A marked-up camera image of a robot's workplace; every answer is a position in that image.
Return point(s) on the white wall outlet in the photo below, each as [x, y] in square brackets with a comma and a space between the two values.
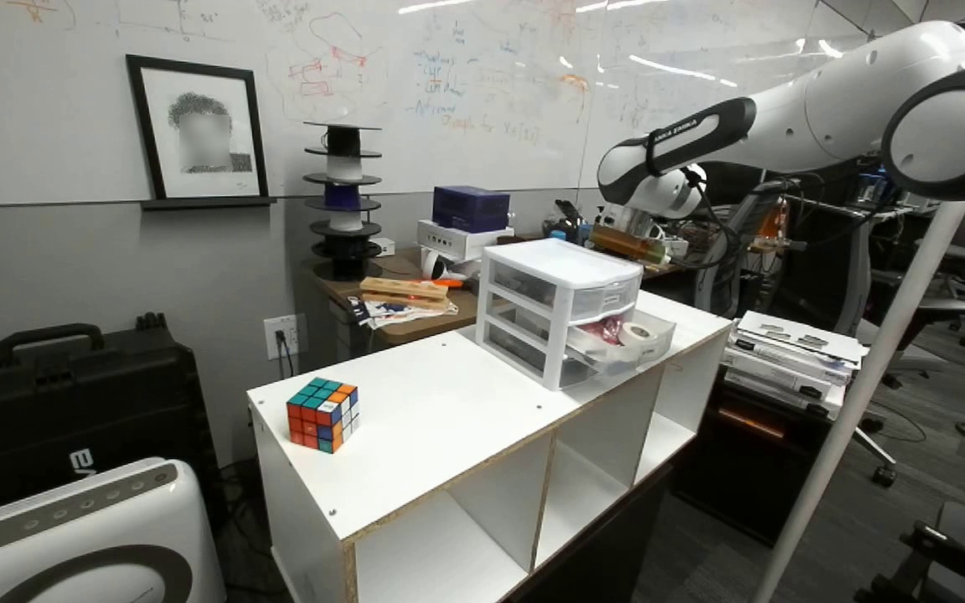
[280, 336]

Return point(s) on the black hard carrying case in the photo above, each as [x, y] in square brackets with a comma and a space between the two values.
[68, 414]

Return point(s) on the white air purifier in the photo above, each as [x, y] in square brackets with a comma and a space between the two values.
[68, 537]

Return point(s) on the black low cabinet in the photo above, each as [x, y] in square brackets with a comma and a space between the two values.
[750, 482]

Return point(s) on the white cubby shelf cabinet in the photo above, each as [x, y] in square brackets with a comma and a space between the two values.
[436, 414]

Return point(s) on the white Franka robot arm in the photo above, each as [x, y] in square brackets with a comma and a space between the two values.
[839, 107]

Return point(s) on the white cardboard box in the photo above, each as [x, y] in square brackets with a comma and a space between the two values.
[452, 238]

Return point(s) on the translucent plastic drawer unit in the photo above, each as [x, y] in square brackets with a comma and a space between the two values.
[552, 266]

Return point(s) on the printed paper sheet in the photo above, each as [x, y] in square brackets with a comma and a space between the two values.
[404, 313]

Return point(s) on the whiteboard with writing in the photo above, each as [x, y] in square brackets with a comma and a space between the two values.
[450, 90]

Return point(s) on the black picture frame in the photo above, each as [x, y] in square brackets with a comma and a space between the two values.
[199, 129]

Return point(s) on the red packet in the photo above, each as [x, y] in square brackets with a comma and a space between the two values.
[608, 333]

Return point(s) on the orange hand tool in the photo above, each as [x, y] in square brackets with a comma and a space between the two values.
[450, 284]

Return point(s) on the Rubik's cube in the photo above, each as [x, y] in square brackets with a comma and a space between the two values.
[323, 414]

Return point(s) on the light wooden board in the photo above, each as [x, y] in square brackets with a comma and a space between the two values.
[404, 291]

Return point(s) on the purple box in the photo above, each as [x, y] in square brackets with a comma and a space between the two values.
[470, 211]

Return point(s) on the stack of printed papers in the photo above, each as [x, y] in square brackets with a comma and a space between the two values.
[794, 347]

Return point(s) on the masking tape roll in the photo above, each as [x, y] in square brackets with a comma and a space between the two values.
[636, 333]

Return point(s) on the black spool tower stand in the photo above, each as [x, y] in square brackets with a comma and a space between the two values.
[342, 205]

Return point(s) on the yellow taped wrist camera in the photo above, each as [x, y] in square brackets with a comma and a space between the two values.
[628, 246]

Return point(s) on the black floor stand base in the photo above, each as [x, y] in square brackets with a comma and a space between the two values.
[928, 559]

